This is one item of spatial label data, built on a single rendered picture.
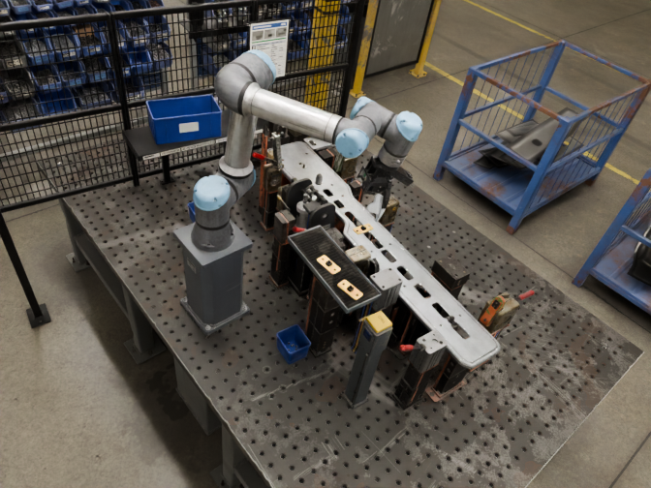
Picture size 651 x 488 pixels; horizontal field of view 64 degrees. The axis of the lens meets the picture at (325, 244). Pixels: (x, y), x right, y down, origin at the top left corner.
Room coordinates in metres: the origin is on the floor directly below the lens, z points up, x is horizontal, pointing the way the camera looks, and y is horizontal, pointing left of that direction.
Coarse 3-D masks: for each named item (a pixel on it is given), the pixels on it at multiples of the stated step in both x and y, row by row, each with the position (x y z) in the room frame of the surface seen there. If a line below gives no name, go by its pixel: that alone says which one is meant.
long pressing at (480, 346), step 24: (288, 144) 2.13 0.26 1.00; (288, 168) 1.93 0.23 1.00; (312, 168) 1.97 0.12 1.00; (336, 192) 1.83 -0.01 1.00; (360, 216) 1.69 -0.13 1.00; (360, 240) 1.54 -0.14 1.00; (384, 240) 1.56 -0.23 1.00; (384, 264) 1.43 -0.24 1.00; (408, 264) 1.45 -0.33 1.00; (408, 288) 1.33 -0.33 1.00; (432, 288) 1.35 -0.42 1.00; (432, 312) 1.23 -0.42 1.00; (456, 312) 1.25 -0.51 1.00; (456, 336) 1.14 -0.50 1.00; (480, 336) 1.16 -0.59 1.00; (456, 360) 1.05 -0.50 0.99; (480, 360) 1.06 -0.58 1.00
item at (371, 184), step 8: (376, 160) 1.28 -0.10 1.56; (368, 168) 1.29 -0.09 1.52; (376, 168) 1.28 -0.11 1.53; (384, 168) 1.26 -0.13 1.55; (392, 168) 1.26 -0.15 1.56; (360, 176) 1.30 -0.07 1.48; (368, 176) 1.26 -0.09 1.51; (376, 176) 1.27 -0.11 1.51; (384, 176) 1.28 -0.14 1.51; (368, 184) 1.25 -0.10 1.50; (376, 184) 1.25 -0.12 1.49; (384, 184) 1.27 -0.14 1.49; (368, 192) 1.25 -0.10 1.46; (376, 192) 1.27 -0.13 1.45
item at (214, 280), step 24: (240, 240) 1.32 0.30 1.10; (192, 264) 1.24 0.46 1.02; (216, 264) 1.22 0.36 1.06; (240, 264) 1.30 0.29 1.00; (192, 288) 1.25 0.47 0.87; (216, 288) 1.22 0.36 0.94; (240, 288) 1.30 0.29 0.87; (192, 312) 1.25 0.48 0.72; (216, 312) 1.22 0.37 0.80; (240, 312) 1.30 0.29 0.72
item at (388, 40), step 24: (384, 0) 4.81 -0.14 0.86; (408, 0) 5.09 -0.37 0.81; (432, 0) 5.32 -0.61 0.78; (384, 24) 4.86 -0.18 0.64; (408, 24) 5.14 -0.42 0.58; (432, 24) 5.36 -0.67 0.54; (360, 48) 4.71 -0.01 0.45; (384, 48) 4.92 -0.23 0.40; (408, 48) 5.22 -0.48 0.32; (360, 72) 4.68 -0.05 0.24; (384, 72) 4.96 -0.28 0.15; (360, 96) 4.67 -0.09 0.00
